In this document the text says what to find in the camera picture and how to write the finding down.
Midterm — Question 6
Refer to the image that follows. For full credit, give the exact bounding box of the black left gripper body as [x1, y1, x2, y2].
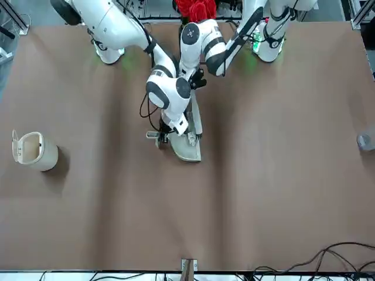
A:
[189, 67, 207, 90]

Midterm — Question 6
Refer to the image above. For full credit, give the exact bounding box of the grey plastic dustpan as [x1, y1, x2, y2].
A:
[146, 131, 203, 163]

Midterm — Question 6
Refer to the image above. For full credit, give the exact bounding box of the white handled black brush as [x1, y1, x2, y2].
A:
[189, 92, 204, 141]

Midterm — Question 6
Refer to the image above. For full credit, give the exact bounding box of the small beige lidded bin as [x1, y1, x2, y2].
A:
[11, 129, 59, 172]

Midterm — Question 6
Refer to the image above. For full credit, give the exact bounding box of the red rose bouquet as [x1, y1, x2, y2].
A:
[175, 0, 218, 23]

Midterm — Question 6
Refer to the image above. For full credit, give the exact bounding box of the small green circuit board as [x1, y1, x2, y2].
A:
[251, 28, 263, 54]

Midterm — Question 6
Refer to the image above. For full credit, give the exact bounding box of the white side desk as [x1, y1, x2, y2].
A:
[0, 270, 375, 281]

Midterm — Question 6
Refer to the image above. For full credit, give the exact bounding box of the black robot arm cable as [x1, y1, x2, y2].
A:
[139, 17, 165, 132]

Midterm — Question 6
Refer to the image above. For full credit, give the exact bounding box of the aluminium frame post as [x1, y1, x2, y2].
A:
[180, 258, 198, 281]

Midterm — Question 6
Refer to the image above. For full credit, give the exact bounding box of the black desk cable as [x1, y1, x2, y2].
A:
[253, 241, 375, 277]

